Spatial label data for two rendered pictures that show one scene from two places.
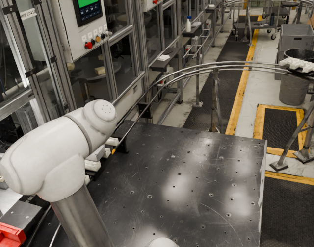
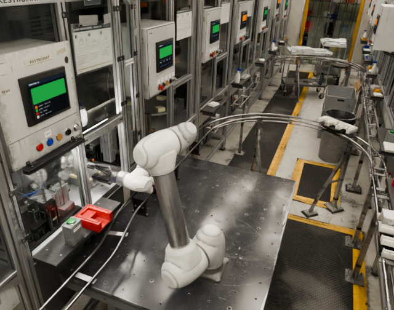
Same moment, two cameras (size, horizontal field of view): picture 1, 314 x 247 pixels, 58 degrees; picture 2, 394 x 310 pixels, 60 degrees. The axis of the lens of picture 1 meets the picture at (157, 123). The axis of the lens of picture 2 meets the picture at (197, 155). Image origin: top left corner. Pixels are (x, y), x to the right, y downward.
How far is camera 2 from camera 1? 0.81 m
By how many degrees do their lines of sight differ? 5
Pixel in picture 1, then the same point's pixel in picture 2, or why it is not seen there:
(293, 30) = (338, 91)
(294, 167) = (323, 216)
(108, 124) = (192, 136)
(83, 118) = (178, 131)
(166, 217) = not seen: hidden behind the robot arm
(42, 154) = (159, 146)
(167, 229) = not seen: hidden behind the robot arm
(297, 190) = (322, 234)
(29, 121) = (108, 141)
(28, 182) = (151, 159)
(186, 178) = (227, 201)
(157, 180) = (204, 201)
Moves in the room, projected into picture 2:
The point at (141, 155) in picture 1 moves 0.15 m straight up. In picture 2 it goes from (189, 182) to (190, 165)
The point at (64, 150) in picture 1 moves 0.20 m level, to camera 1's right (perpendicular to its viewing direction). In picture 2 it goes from (169, 146) to (215, 147)
